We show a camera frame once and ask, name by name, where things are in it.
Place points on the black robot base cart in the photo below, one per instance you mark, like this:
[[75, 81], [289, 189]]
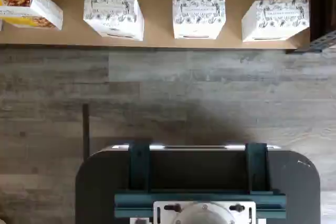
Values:
[[99, 182]]

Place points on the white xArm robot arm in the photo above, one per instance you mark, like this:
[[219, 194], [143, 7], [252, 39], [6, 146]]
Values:
[[203, 216]]

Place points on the white floral print box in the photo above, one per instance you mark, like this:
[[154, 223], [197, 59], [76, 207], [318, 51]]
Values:
[[113, 14], [199, 16], [275, 22]]

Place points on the yellow nut snack box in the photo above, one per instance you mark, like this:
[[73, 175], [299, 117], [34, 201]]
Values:
[[34, 6]]

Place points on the black plain floor rod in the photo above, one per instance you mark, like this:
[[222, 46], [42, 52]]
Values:
[[86, 129]]

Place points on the teal metal mounting frame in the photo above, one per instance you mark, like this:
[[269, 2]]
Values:
[[139, 166]]

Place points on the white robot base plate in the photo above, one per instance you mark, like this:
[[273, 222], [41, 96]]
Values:
[[160, 214]]

